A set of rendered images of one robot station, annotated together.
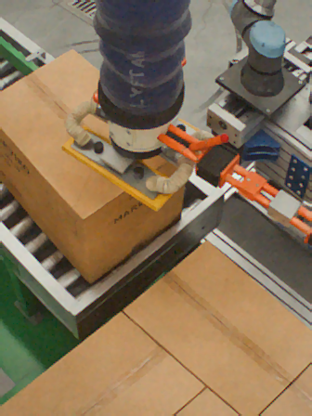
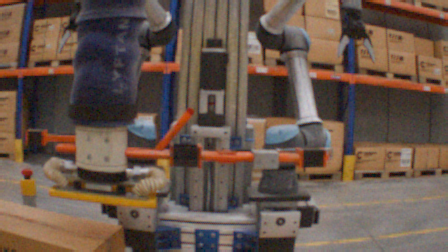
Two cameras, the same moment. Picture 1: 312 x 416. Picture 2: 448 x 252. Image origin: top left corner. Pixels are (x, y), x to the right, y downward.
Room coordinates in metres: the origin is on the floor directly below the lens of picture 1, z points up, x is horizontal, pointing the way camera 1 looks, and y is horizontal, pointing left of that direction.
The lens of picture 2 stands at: (-0.15, 0.90, 1.43)
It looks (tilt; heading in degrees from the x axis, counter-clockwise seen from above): 4 degrees down; 318
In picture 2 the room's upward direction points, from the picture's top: 2 degrees clockwise
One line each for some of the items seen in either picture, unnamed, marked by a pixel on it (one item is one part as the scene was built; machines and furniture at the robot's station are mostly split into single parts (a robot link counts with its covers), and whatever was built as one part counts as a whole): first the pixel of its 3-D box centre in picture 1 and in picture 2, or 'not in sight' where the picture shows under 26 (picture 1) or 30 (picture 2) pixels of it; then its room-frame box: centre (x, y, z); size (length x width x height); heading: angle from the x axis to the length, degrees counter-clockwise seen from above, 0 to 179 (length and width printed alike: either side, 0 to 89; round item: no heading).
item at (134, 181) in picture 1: (118, 162); (99, 191); (1.26, 0.10, 1.11); 0.34 x 0.10 x 0.05; 54
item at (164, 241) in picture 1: (149, 253); not in sight; (1.29, 0.01, 0.58); 0.70 x 0.03 x 0.06; 136
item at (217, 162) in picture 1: (217, 163); (185, 155); (1.19, -0.16, 1.22); 0.10 x 0.08 x 0.06; 144
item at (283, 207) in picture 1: (284, 208); (264, 159); (1.07, -0.33, 1.21); 0.07 x 0.07 x 0.04; 54
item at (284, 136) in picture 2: not in sight; (283, 144); (1.36, -0.71, 1.20); 0.13 x 0.12 x 0.14; 79
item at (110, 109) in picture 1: (141, 89); (101, 110); (1.34, 0.04, 1.33); 0.23 x 0.23 x 0.04
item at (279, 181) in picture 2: not in sight; (279, 177); (1.36, -0.71, 1.09); 0.15 x 0.15 x 0.10
